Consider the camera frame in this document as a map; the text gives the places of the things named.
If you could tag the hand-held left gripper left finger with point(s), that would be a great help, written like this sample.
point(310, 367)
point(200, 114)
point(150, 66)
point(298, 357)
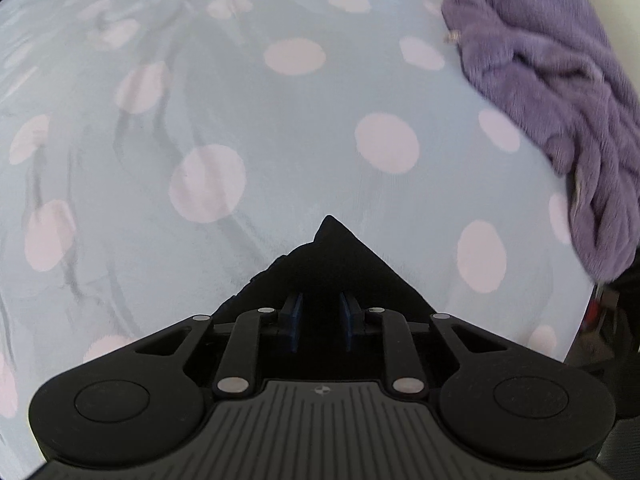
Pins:
point(291, 322)

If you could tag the dark furniture with red part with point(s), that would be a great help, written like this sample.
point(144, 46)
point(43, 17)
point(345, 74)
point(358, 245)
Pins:
point(615, 320)

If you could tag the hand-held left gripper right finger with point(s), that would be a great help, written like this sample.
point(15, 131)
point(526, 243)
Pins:
point(350, 322)

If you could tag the black pants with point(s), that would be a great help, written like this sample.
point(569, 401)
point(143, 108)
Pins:
point(330, 260)

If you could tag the purple fluffy garment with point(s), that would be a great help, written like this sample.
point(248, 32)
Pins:
point(550, 70)

